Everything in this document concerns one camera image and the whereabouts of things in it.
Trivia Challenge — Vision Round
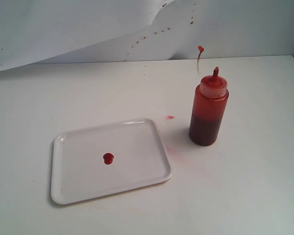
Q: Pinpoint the red ketchup squeeze bottle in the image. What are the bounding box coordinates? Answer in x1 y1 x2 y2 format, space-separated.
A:
189 45 229 146

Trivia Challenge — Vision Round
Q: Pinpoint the red ketchup blob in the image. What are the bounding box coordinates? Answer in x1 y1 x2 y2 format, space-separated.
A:
103 153 114 165

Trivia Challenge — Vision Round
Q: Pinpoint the white rectangular plastic tray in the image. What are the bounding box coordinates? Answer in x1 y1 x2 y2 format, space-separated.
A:
50 117 172 205

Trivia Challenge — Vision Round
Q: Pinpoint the white paper backdrop sheet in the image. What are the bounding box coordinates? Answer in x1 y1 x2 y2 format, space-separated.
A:
0 0 294 71

